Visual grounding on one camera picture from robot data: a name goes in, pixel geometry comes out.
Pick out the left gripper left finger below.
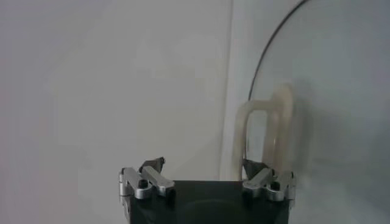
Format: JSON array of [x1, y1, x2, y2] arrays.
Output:
[[118, 156, 177, 201]]

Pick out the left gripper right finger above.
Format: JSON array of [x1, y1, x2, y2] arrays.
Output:
[[242, 158, 297, 203]]

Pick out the glass lid cream handle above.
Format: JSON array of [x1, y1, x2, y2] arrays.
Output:
[[232, 0, 390, 224]]

